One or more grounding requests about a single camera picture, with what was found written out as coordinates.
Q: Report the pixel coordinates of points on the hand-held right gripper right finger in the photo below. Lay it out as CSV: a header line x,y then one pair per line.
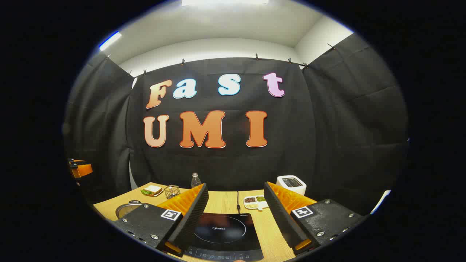
x,y
282,218

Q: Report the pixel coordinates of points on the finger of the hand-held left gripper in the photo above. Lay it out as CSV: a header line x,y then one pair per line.
x,y
83,169

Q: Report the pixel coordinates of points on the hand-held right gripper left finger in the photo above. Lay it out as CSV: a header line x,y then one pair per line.
x,y
193,218

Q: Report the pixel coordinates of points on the black induction cooktop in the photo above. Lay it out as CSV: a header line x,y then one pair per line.
x,y
225,236

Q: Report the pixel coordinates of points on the white divided dish with beans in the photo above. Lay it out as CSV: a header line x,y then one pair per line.
x,y
255,202

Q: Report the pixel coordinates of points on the white toaster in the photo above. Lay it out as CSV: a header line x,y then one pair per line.
x,y
291,183

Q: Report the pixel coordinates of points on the clear plastic water bottle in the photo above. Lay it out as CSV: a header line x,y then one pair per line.
x,y
196,181

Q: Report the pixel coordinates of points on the sandwich with lettuce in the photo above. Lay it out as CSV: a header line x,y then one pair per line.
x,y
151,190

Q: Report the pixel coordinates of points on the white panel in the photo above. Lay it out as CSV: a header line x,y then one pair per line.
x,y
380,202

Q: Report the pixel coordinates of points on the black backdrop cloth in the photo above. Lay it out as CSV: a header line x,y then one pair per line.
x,y
327,127

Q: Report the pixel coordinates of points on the ceiling light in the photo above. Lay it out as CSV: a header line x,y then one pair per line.
x,y
224,2
110,41

